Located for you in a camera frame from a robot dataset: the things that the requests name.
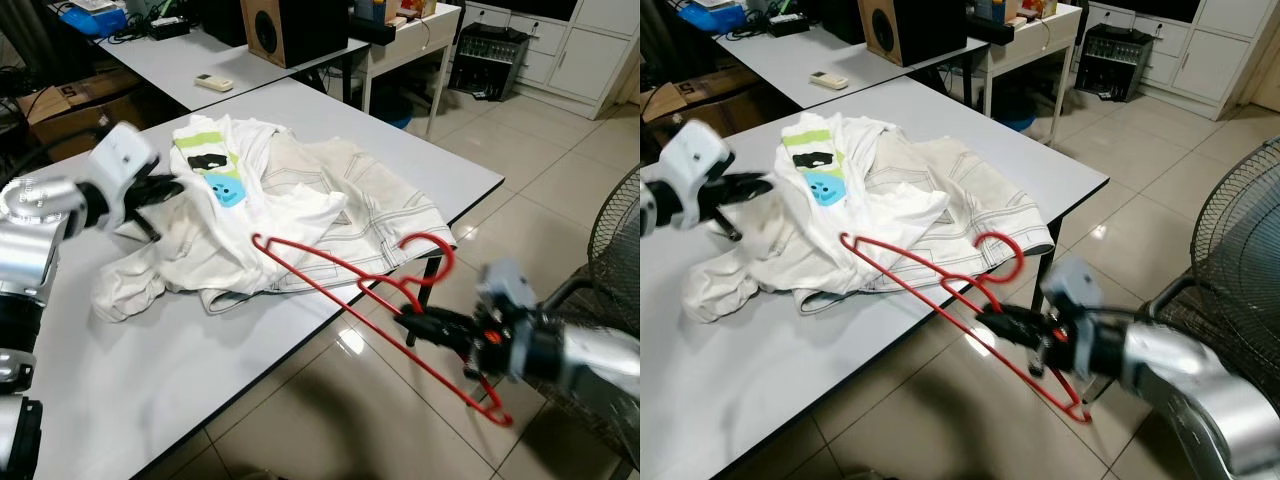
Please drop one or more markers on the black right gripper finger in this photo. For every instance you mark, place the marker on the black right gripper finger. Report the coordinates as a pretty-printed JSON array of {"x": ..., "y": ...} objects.
[
  {"x": 1008, "y": 334},
  {"x": 435, "y": 316},
  {"x": 430, "y": 334},
  {"x": 1012, "y": 316}
]

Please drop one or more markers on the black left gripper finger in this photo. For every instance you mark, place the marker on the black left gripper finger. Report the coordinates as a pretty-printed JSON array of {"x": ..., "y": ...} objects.
[
  {"x": 163, "y": 199},
  {"x": 168, "y": 183},
  {"x": 745, "y": 198},
  {"x": 752, "y": 181}
]

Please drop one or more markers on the red plastic hanger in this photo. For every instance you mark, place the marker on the red plastic hanger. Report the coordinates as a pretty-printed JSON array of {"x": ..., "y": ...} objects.
[
  {"x": 1018, "y": 255},
  {"x": 448, "y": 255}
]

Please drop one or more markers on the white printed T-shirt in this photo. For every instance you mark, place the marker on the white printed T-shirt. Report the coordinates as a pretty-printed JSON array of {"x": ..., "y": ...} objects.
[
  {"x": 890, "y": 215},
  {"x": 290, "y": 215}
]

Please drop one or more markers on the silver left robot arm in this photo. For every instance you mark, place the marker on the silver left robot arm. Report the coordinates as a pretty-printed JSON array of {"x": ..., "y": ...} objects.
[
  {"x": 25, "y": 245},
  {"x": 670, "y": 205}
]

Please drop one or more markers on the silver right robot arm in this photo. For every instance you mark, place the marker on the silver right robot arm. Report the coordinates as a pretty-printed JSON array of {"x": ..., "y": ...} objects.
[
  {"x": 1200, "y": 390},
  {"x": 590, "y": 370}
]

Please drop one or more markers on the brown cardboard box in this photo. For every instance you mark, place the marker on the brown cardboard box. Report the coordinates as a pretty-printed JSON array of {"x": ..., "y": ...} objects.
[
  {"x": 70, "y": 105},
  {"x": 690, "y": 95}
]

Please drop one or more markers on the cream remote control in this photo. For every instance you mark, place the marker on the cream remote control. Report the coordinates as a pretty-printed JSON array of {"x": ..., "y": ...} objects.
[
  {"x": 213, "y": 83},
  {"x": 828, "y": 81}
]

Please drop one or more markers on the white desk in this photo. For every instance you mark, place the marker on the white desk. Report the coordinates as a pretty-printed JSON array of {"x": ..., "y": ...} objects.
[
  {"x": 790, "y": 60},
  {"x": 170, "y": 65}
]

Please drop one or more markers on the black desk device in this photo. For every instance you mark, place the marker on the black desk device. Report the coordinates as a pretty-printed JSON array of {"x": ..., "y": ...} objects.
[
  {"x": 788, "y": 25},
  {"x": 170, "y": 27}
]

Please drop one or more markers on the blue box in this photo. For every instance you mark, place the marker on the blue box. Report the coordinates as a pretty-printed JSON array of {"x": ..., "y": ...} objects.
[
  {"x": 720, "y": 17},
  {"x": 95, "y": 20}
]

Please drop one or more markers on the white table black legs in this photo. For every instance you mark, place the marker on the white table black legs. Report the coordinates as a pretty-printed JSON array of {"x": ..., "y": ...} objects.
[
  {"x": 800, "y": 390},
  {"x": 200, "y": 380}
]

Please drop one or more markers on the white low cabinets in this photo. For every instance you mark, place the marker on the white low cabinets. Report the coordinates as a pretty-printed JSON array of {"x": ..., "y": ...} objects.
[
  {"x": 590, "y": 60},
  {"x": 1210, "y": 60}
]

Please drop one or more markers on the blue basin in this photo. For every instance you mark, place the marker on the blue basin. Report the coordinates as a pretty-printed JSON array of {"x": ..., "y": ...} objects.
[
  {"x": 1022, "y": 120},
  {"x": 405, "y": 115}
]

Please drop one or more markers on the brown wooden speaker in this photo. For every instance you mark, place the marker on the brown wooden speaker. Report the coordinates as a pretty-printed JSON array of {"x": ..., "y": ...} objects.
[
  {"x": 310, "y": 30},
  {"x": 925, "y": 30}
]

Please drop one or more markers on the black floor crate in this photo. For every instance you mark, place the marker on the black floor crate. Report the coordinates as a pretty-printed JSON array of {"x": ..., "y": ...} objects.
[
  {"x": 1115, "y": 60},
  {"x": 490, "y": 60}
]

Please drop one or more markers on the white side table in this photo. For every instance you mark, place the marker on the white side table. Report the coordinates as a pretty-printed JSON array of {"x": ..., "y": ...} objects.
[
  {"x": 1040, "y": 30},
  {"x": 420, "y": 35}
]

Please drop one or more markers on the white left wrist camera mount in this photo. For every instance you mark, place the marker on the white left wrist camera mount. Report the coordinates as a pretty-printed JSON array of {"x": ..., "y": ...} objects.
[
  {"x": 700, "y": 155},
  {"x": 125, "y": 155}
]

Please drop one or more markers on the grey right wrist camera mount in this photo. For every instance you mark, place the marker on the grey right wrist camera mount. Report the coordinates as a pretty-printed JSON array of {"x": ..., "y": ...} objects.
[
  {"x": 505, "y": 285},
  {"x": 1070, "y": 283}
]

